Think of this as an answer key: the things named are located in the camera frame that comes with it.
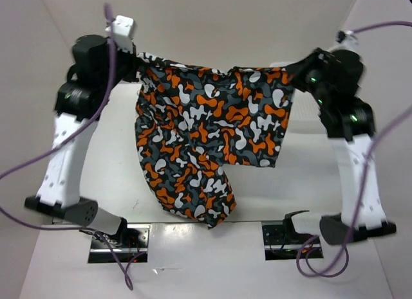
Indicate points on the orange grey camouflage shorts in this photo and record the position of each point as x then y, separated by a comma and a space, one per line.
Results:
193, 120

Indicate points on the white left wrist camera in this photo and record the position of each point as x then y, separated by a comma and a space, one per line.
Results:
122, 30

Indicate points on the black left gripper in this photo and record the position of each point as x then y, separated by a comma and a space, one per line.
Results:
132, 58

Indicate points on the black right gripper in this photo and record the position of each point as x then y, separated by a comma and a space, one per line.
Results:
297, 69

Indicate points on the white perforated plastic basket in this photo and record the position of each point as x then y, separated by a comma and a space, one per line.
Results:
304, 116

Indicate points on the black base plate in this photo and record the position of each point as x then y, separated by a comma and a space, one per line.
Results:
279, 245
134, 248

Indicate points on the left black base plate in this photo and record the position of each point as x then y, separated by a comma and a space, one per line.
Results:
134, 248

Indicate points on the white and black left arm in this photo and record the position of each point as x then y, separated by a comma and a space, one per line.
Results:
100, 63

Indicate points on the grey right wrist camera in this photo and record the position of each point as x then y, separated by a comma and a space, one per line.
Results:
346, 40

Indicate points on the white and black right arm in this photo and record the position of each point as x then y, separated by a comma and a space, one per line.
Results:
350, 128

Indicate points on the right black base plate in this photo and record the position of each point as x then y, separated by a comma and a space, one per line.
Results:
279, 245

